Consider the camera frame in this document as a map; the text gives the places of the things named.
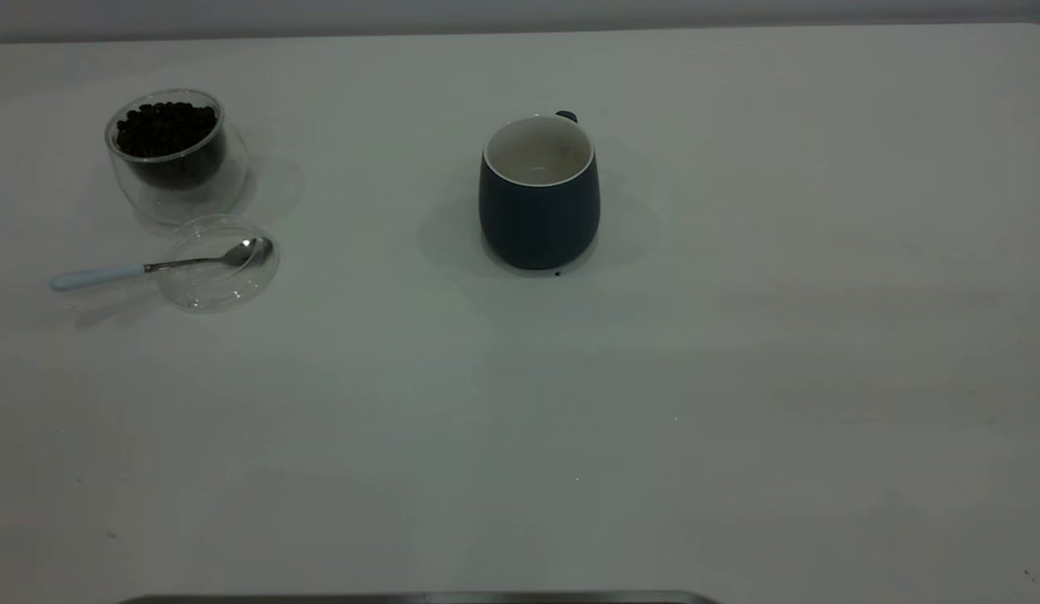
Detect dark grey ceramic mug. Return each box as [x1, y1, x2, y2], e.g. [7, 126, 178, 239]
[478, 110, 602, 272]

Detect metal spoon light blue handle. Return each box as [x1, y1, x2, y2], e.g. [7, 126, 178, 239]
[49, 237, 274, 293]

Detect clear glass lid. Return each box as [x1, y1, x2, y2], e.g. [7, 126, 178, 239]
[156, 215, 281, 314]

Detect dark coffee beans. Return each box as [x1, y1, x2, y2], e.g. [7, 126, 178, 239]
[115, 101, 228, 190]

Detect clear double-wall glass cup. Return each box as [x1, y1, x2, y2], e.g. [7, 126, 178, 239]
[104, 88, 251, 226]

